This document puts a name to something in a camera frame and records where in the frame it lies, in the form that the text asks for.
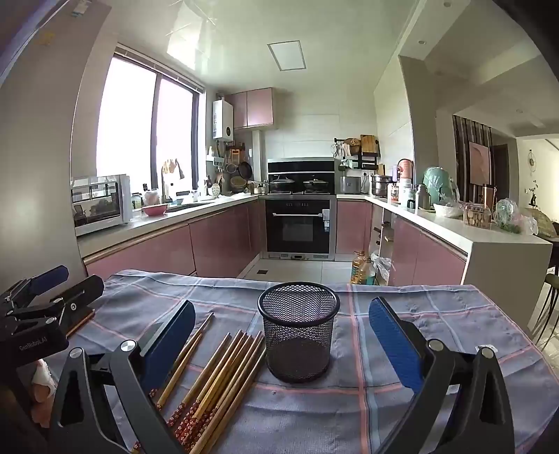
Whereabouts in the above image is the bamboo chopstick one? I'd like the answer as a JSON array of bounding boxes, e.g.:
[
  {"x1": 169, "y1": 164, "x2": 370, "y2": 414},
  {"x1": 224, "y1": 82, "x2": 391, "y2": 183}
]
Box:
[{"x1": 149, "y1": 311, "x2": 214, "y2": 406}]

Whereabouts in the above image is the bamboo chopstick three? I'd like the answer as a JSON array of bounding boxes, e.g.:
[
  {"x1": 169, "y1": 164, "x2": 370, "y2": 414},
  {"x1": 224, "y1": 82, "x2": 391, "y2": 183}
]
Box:
[{"x1": 167, "y1": 333, "x2": 231, "y2": 429}]

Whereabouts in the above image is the bamboo chopstick six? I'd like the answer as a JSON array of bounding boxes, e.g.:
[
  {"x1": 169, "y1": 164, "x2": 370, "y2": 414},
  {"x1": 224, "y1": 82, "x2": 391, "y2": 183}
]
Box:
[{"x1": 181, "y1": 331, "x2": 263, "y2": 451}]

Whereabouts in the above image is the bamboo chopstick two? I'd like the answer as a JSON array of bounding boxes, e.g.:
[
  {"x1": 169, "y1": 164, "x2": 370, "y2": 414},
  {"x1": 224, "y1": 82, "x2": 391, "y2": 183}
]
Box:
[{"x1": 155, "y1": 334, "x2": 202, "y2": 410}]

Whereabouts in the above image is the black mesh pen holder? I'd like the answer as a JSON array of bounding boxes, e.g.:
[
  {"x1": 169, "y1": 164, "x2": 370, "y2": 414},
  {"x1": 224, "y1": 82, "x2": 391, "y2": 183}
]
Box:
[{"x1": 258, "y1": 282, "x2": 340, "y2": 383}]

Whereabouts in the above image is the bamboo chopstick four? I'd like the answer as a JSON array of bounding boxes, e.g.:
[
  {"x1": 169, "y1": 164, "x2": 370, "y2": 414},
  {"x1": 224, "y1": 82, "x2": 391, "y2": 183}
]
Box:
[{"x1": 173, "y1": 330, "x2": 246, "y2": 440}]

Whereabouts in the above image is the bamboo chopstick five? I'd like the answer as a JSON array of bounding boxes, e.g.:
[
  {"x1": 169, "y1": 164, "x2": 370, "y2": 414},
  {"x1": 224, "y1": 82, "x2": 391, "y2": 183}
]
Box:
[{"x1": 175, "y1": 332, "x2": 252, "y2": 447}]

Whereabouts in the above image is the bamboo chopstick eight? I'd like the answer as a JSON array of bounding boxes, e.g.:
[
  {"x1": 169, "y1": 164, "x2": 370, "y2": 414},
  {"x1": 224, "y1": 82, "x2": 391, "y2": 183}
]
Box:
[{"x1": 193, "y1": 348, "x2": 265, "y2": 453}]

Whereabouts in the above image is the person left hand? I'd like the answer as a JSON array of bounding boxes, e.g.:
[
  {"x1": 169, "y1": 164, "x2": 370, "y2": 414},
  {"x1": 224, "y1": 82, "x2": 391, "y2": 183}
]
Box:
[{"x1": 29, "y1": 359, "x2": 57, "y2": 429}]

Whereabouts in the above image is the orange-edged smartphone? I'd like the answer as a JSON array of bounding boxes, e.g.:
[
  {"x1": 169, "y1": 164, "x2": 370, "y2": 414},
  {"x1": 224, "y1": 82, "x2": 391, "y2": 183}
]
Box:
[{"x1": 65, "y1": 307, "x2": 96, "y2": 339}]

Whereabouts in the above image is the white countertop oven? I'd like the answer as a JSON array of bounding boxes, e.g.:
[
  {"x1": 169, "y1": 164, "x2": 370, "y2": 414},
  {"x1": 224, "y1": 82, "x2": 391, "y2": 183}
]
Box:
[{"x1": 70, "y1": 174, "x2": 133, "y2": 237}]

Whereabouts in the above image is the pink bowl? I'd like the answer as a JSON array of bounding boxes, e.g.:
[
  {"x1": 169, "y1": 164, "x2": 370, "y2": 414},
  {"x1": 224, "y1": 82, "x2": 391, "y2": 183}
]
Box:
[{"x1": 142, "y1": 203, "x2": 168, "y2": 218}]

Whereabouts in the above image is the plaid grey tablecloth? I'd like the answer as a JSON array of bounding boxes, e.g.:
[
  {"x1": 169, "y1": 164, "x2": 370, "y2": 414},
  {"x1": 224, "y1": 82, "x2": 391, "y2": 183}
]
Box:
[{"x1": 17, "y1": 269, "x2": 559, "y2": 454}]

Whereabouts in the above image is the black bar stool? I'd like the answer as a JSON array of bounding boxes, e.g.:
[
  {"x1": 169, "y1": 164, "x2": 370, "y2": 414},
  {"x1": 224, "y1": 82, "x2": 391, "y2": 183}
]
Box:
[{"x1": 526, "y1": 250, "x2": 559, "y2": 352}]

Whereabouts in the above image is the cooking oil bottle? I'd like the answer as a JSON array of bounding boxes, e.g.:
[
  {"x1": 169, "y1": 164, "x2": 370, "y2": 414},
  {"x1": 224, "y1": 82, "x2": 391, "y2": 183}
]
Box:
[{"x1": 350, "y1": 251, "x2": 371, "y2": 285}]

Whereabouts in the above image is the plastic bag on counter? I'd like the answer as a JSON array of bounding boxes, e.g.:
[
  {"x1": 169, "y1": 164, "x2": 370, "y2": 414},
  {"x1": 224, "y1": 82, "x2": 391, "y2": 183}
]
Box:
[{"x1": 494, "y1": 198, "x2": 538, "y2": 235}]

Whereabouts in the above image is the clear snack container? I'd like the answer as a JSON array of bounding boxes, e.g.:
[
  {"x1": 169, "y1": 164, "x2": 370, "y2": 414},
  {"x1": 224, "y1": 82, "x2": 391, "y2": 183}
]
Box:
[{"x1": 462, "y1": 203, "x2": 492, "y2": 229}]

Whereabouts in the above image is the white bowl on counter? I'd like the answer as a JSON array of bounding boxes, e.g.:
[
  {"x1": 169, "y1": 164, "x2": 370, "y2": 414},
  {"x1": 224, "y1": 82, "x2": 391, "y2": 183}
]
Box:
[{"x1": 433, "y1": 203, "x2": 462, "y2": 219}]

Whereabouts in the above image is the black built-in oven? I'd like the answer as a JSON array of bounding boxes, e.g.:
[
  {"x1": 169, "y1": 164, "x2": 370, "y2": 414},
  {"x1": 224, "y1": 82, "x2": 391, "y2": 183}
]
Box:
[{"x1": 264, "y1": 195, "x2": 336, "y2": 260}]

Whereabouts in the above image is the black wok with lid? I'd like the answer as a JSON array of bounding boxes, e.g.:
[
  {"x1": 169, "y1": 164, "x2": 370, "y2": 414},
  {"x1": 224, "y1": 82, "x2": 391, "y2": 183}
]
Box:
[{"x1": 269, "y1": 175, "x2": 295, "y2": 193}]

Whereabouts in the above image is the pink upper cabinet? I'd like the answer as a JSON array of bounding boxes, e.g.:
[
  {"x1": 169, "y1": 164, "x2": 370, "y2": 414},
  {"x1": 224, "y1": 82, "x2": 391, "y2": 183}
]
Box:
[{"x1": 225, "y1": 87, "x2": 275, "y2": 130}]

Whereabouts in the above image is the black pot with lid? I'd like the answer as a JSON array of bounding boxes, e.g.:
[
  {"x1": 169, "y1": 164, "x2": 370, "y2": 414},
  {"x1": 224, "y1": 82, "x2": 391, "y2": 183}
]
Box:
[{"x1": 303, "y1": 177, "x2": 331, "y2": 193}]

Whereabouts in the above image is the steel stock pot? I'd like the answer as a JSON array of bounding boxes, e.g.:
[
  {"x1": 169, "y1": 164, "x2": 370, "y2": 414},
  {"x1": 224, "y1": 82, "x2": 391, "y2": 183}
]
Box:
[{"x1": 370, "y1": 174, "x2": 392, "y2": 199}]

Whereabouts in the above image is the pink kettle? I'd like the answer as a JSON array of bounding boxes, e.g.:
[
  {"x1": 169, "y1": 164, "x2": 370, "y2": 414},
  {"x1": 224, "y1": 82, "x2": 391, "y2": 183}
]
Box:
[{"x1": 397, "y1": 158, "x2": 414, "y2": 183}]

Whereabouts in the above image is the white wall water heater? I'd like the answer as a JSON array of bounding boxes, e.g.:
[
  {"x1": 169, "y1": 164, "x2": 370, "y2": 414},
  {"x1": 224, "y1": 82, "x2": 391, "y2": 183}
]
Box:
[{"x1": 212, "y1": 99, "x2": 234, "y2": 143}]

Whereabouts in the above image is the black wall spice rack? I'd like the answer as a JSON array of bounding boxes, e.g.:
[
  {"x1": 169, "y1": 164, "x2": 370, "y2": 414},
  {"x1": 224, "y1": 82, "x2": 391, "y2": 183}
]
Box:
[{"x1": 333, "y1": 134, "x2": 380, "y2": 171}]

